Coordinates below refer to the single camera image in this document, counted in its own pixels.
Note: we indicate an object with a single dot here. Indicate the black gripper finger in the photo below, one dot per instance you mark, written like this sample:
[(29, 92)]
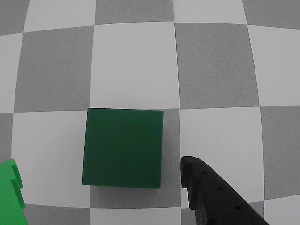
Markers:
[(218, 201)]

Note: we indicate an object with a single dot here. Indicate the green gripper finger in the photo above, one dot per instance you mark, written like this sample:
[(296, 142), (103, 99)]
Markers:
[(9, 192)]

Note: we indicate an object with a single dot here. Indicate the dark green cube dice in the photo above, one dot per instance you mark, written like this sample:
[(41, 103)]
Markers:
[(123, 147)]

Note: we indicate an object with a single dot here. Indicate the grey white checkered mat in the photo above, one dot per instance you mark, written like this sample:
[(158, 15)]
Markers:
[(211, 70)]

